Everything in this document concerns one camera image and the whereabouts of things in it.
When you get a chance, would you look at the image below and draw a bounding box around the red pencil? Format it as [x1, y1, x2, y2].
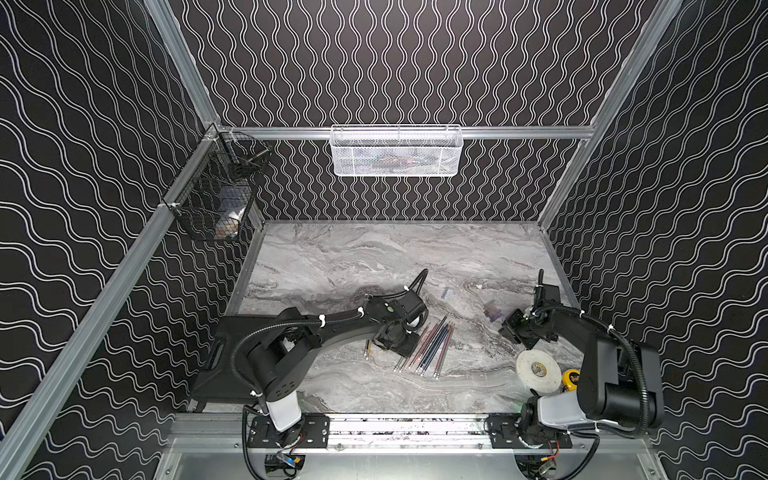
[408, 315, 448, 369]
[433, 325, 455, 380]
[403, 324, 436, 368]

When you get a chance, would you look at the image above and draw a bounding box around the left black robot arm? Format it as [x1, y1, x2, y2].
[229, 269, 429, 433]

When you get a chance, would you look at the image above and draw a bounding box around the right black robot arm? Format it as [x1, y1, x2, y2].
[499, 277, 665, 445]

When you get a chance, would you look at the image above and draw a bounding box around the white tape roll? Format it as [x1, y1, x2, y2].
[516, 349, 562, 394]

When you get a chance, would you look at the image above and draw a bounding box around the yellow tape measure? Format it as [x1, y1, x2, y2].
[562, 369, 580, 392]

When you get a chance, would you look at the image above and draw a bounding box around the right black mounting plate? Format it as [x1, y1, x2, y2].
[483, 414, 573, 450]

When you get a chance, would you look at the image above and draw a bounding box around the black mounting plate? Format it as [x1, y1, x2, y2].
[483, 414, 573, 450]
[246, 413, 330, 449]

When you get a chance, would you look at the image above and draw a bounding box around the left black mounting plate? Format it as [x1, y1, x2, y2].
[246, 413, 330, 449]

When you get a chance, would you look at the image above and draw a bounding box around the white mesh wall basket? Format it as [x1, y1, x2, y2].
[329, 124, 464, 178]

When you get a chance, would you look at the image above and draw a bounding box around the black wire wall basket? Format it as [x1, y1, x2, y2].
[169, 132, 274, 243]

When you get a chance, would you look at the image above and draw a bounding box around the aluminium front rail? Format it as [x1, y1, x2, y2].
[170, 412, 652, 454]

